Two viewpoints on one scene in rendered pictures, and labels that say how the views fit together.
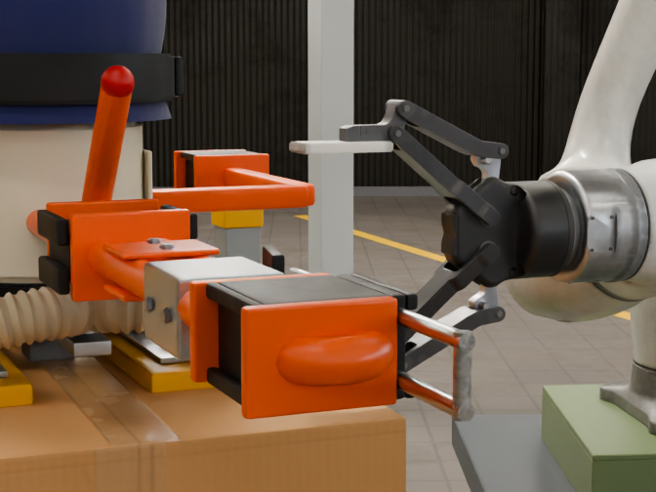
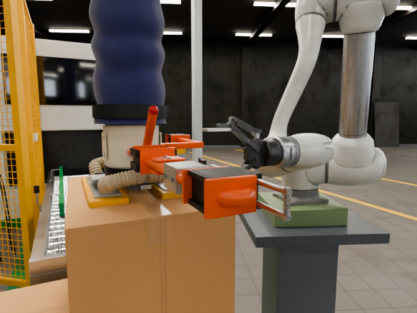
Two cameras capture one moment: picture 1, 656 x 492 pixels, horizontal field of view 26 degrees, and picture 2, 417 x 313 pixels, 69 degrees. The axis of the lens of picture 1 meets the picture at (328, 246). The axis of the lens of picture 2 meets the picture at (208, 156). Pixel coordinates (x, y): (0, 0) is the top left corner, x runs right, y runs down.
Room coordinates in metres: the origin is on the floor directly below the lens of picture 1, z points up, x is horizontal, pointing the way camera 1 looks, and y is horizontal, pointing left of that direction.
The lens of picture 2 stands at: (0.25, 0.05, 1.17)
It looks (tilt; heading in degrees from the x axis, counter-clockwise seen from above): 7 degrees down; 357
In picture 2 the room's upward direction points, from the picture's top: straight up
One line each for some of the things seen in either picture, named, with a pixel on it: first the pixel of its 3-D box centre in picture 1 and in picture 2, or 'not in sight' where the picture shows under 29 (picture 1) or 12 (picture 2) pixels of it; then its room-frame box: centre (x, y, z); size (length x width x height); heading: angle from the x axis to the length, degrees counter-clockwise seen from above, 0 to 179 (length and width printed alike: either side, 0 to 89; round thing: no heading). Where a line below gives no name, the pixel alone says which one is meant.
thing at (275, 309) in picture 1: (290, 341); (217, 189); (0.66, 0.02, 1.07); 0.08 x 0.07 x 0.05; 23
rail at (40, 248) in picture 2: not in sight; (48, 207); (2.51, 1.14, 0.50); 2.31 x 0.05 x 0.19; 23
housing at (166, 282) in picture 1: (213, 306); (185, 176); (0.79, 0.06, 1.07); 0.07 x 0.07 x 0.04; 23
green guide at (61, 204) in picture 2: not in sight; (56, 184); (2.86, 1.22, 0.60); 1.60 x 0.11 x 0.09; 23
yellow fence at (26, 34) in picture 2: not in sight; (34, 131); (3.03, 1.46, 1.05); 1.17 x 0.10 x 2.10; 23
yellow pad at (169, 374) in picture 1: (152, 323); (161, 179); (1.25, 0.16, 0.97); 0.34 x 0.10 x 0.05; 23
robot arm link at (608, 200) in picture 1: (583, 226); (280, 151); (1.11, -0.20, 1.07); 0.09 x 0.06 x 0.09; 23
